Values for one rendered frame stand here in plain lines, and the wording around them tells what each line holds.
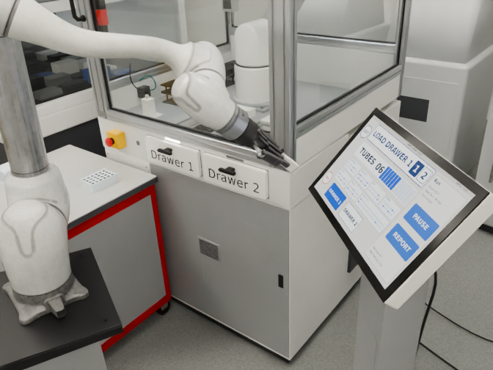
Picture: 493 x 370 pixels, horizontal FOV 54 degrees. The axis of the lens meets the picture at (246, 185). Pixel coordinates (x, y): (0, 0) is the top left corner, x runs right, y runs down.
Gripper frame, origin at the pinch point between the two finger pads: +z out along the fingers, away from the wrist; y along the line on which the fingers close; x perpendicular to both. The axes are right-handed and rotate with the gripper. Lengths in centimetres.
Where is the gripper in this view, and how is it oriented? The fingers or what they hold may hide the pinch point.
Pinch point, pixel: (287, 163)
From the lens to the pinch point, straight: 143.5
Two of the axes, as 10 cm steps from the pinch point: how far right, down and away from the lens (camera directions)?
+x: -7.1, 5.6, 4.3
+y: -1.2, -7.0, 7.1
